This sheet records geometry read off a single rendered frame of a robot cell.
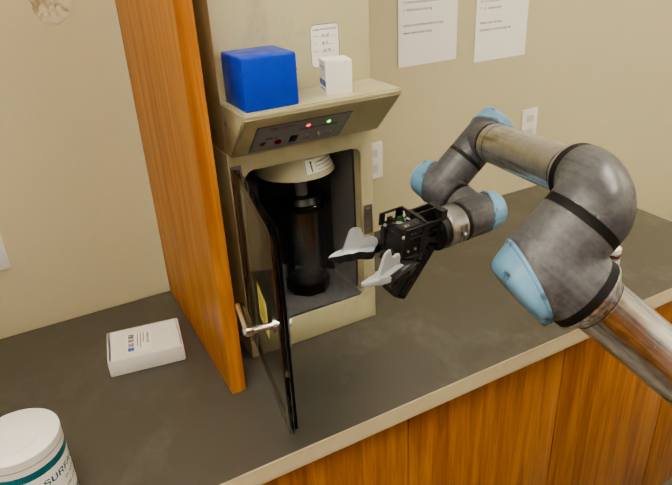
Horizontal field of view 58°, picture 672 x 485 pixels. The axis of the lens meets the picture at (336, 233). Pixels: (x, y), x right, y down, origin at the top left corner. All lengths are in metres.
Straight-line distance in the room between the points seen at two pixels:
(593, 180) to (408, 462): 0.79
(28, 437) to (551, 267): 0.82
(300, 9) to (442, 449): 0.97
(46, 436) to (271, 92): 0.66
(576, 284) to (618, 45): 1.72
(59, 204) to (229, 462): 0.76
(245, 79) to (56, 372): 0.80
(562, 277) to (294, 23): 0.66
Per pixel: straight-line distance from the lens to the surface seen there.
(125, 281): 1.70
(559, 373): 1.61
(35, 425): 1.13
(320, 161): 1.30
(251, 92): 1.05
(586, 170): 0.89
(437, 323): 1.48
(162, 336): 1.45
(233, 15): 1.14
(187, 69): 1.03
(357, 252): 1.05
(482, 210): 1.14
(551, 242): 0.84
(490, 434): 1.55
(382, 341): 1.41
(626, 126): 2.65
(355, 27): 1.25
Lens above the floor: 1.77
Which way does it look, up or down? 26 degrees down
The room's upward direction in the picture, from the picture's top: 3 degrees counter-clockwise
